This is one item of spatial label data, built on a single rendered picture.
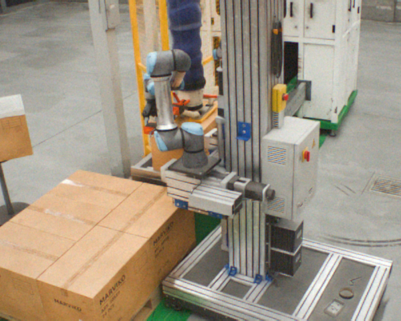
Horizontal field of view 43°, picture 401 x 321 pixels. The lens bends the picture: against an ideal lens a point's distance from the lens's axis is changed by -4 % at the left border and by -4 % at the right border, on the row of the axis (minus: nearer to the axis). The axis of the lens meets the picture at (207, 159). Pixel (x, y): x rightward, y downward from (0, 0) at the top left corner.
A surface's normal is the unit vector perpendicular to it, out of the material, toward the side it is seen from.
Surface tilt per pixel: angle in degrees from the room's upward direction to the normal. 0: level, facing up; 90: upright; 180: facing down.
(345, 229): 0
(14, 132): 90
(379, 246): 0
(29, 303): 90
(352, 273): 0
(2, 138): 90
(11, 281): 90
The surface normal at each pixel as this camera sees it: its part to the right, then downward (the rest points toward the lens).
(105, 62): -0.42, 0.40
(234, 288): -0.05, -0.89
